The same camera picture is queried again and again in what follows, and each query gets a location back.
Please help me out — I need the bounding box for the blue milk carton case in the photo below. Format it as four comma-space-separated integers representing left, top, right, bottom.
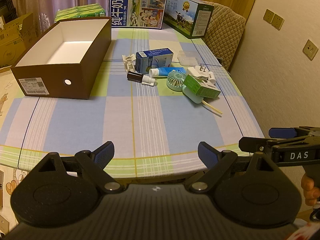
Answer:
109, 0, 169, 29

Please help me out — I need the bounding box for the blue hand cream tube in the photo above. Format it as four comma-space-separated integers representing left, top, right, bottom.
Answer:
149, 67, 188, 77

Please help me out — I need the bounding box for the green white spray box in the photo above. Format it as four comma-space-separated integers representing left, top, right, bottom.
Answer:
183, 74, 222, 98

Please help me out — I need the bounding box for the green drink pack case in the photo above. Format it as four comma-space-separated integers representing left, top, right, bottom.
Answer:
54, 3, 105, 22

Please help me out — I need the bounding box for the open cardboard box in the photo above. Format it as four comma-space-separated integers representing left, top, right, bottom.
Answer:
0, 12, 39, 67

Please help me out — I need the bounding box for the white plug adapter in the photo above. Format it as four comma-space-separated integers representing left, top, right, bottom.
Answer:
187, 65, 209, 80

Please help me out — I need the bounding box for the green milk carton case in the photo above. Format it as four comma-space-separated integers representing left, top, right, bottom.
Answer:
162, 0, 215, 39

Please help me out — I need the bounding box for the brown spray bottle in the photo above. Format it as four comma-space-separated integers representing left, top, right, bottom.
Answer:
127, 71, 158, 85

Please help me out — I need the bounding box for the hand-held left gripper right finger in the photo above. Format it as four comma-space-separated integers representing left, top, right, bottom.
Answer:
186, 142, 275, 194

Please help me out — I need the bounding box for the blue medicine box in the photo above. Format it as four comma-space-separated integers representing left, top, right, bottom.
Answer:
135, 48, 174, 73

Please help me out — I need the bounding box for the cream plastic clip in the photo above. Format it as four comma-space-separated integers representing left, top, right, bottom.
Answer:
122, 54, 137, 72

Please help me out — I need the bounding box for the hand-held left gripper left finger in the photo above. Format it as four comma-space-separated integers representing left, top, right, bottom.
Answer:
37, 141, 127, 194

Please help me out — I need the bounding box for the clear plastic box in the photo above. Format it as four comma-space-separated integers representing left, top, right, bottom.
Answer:
177, 50, 200, 67

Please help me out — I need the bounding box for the person's right hand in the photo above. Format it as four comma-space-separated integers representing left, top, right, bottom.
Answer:
301, 175, 320, 207

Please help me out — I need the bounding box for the chair with quilted cover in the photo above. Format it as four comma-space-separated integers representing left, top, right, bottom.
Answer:
204, 2, 247, 72

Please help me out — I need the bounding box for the brown cardboard shoe box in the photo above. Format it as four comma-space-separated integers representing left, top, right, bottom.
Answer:
10, 17, 112, 100

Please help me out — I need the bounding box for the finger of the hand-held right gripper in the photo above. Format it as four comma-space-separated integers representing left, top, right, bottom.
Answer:
269, 127, 320, 139
239, 135, 320, 154

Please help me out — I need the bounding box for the mint green handheld fan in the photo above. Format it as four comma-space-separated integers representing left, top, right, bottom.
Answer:
167, 70, 223, 115

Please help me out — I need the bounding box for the beige wall socket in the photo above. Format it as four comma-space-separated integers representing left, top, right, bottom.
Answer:
302, 39, 318, 61
271, 14, 285, 30
263, 9, 275, 25

